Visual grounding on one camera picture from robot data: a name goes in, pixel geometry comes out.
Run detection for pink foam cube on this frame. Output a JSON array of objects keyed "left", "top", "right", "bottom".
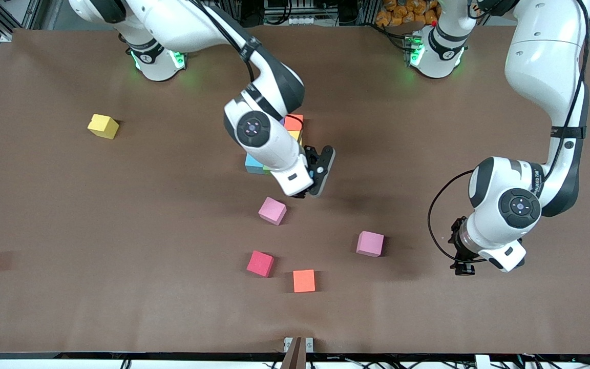
[
  {"left": 258, "top": 197, "right": 287, "bottom": 226},
  {"left": 356, "top": 231, "right": 385, "bottom": 257}
]

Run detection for red foam cube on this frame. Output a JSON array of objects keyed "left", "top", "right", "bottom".
[{"left": 246, "top": 250, "right": 275, "bottom": 278}]

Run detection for white socket box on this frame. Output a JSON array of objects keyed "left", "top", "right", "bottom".
[{"left": 263, "top": 0, "right": 321, "bottom": 26}]

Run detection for bag of orange items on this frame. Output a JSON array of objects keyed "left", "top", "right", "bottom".
[{"left": 375, "top": 0, "right": 441, "bottom": 27}]

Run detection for brown paper table cover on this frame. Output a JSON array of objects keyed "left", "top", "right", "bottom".
[{"left": 0, "top": 26, "right": 590, "bottom": 354}]

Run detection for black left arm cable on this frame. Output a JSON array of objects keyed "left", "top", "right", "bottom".
[{"left": 427, "top": 169, "right": 485, "bottom": 263}]

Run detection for metal clamp bracket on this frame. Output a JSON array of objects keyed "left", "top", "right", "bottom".
[{"left": 281, "top": 337, "right": 314, "bottom": 369}]

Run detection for aluminium frame profile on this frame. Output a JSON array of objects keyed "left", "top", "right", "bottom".
[{"left": 0, "top": 0, "right": 45, "bottom": 42}]

